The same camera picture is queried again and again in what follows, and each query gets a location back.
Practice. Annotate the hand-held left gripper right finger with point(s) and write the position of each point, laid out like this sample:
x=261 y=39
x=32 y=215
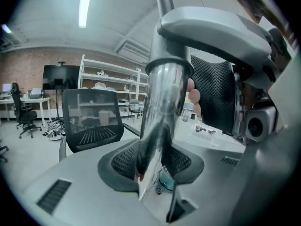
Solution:
x=211 y=173

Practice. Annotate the black webcam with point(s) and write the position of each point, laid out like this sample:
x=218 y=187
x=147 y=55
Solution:
x=61 y=63

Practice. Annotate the black television stand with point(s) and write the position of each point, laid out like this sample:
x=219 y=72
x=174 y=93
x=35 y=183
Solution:
x=57 y=102

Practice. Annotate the white shelving unit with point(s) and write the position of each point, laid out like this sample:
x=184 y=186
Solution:
x=105 y=79

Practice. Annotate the gray gripper camera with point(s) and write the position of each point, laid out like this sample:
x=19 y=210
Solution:
x=261 y=123

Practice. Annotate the ceiling tube light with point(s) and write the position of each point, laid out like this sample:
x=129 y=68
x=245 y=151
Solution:
x=85 y=6
x=6 y=28

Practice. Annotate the long white desk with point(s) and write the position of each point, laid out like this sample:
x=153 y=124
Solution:
x=28 y=101

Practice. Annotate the black folding chair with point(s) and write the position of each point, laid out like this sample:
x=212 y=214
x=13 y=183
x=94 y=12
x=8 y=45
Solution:
x=135 y=107

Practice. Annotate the open laptop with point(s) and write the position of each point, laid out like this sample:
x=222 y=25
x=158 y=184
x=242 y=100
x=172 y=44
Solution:
x=6 y=88

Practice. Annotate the white curved table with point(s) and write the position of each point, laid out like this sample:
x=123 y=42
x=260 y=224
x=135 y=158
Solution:
x=211 y=140

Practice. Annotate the person's right hand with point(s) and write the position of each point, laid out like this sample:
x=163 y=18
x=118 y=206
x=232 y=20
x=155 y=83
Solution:
x=195 y=95

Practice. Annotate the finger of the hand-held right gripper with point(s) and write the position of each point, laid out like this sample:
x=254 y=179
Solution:
x=211 y=29
x=216 y=93

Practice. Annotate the black mesh office chair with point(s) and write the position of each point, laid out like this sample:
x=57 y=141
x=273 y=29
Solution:
x=94 y=116

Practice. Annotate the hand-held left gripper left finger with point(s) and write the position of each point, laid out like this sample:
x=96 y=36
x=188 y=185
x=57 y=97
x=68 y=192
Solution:
x=82 y=173

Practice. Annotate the ceiling air conditioner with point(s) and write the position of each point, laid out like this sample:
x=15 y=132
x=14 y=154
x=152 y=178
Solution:
x=134 y=52

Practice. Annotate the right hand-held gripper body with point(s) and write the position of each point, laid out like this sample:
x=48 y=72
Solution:
x=282 y=83

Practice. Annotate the black television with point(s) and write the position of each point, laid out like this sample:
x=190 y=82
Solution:
x=61 y=76

